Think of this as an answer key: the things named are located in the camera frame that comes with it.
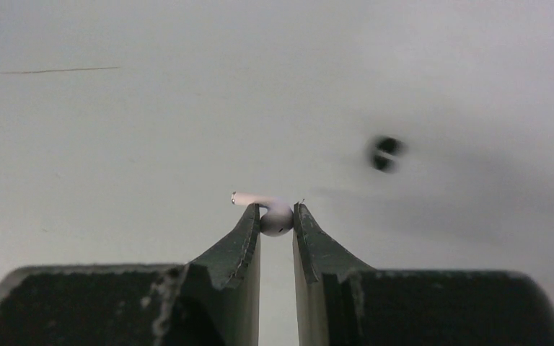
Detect black table hole grommet right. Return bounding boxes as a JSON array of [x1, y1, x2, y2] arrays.
[[365, 136, 408, 174]]

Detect white earbud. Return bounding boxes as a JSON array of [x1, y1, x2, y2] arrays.
[[231, 191, 294, 237]]

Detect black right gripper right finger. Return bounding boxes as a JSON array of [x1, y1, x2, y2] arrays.
[[293, 203, 554, 345]]

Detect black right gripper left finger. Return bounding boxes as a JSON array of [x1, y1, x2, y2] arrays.
[[0, 205, 260, 345]]

